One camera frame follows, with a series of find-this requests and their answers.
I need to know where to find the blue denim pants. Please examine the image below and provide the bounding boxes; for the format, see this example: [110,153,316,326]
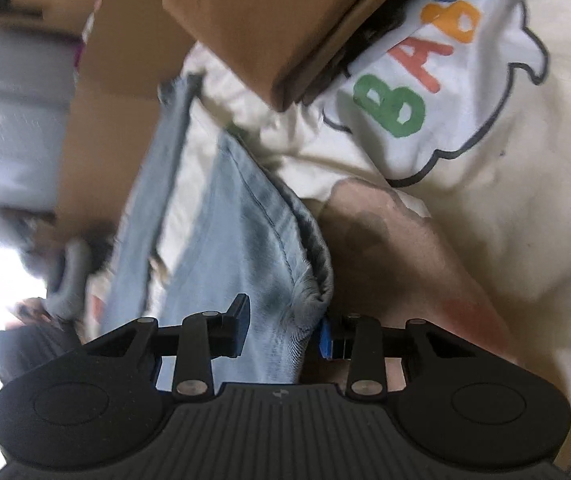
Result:
[100,75,333,384]

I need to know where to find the brown cardboard sheet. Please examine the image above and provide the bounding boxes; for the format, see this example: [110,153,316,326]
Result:
[13,0,193,240]

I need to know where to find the small teddy bear toy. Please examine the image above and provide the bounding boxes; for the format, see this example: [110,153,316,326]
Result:
[14,298,60,327]

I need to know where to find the folded dark patterned clothes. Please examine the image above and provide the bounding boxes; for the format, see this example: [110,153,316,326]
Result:
[299,0,409,105]

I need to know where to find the cream bear print bedsheet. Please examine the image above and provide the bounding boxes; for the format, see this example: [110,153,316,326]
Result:
[82,0,571,480]

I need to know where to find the dark grey pillow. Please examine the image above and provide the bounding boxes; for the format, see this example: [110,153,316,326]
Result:
[0,324,81,385]

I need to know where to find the folded brown garment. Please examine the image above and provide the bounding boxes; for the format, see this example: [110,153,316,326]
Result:
[163,0,386,112]

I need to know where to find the grey neck pillow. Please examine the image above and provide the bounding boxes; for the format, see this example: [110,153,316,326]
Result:
[44,237,93,322]

